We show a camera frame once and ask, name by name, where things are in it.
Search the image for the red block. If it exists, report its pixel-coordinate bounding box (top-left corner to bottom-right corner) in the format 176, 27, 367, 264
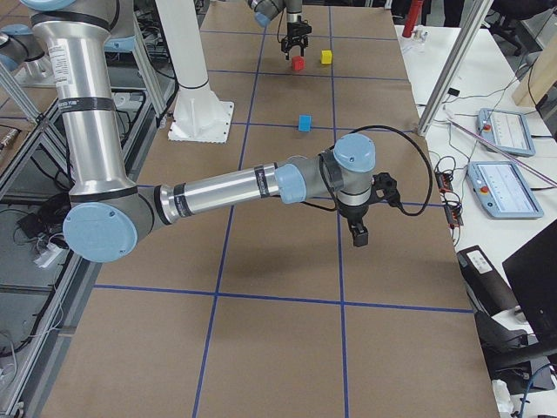
291, 56, 305, 71

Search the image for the yellow block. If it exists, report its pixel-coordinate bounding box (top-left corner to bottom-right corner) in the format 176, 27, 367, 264
320, 50, 333, 65

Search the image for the blue block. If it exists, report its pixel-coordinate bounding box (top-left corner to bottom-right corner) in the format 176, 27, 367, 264
298, 114, 312, 132

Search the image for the orange circuit board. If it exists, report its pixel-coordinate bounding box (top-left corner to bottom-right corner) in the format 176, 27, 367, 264
435, 172, 453, 193

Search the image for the red cylinder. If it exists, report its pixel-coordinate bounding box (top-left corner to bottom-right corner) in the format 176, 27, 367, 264
402, 0, 424, 38

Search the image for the lower blue teach pendant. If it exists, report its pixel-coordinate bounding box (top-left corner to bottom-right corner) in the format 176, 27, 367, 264
466, 161, 544, 219

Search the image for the blue teach pendant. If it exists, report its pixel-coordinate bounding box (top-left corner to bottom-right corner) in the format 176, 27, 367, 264
466, 161, 544, 219
477, 108, 535, 157

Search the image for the upper blue teach pendant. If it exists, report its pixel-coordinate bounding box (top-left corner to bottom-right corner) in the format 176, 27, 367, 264
477, 108, 535, 157

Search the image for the black monitor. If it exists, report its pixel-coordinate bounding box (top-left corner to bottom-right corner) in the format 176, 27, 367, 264
503, 221, 556, 340

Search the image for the white pedestal column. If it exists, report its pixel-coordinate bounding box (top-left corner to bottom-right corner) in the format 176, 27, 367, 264
156, 0, 234, 144

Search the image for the aluminium frame post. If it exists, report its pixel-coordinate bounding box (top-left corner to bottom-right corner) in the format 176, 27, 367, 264
416, 0, 493, 137

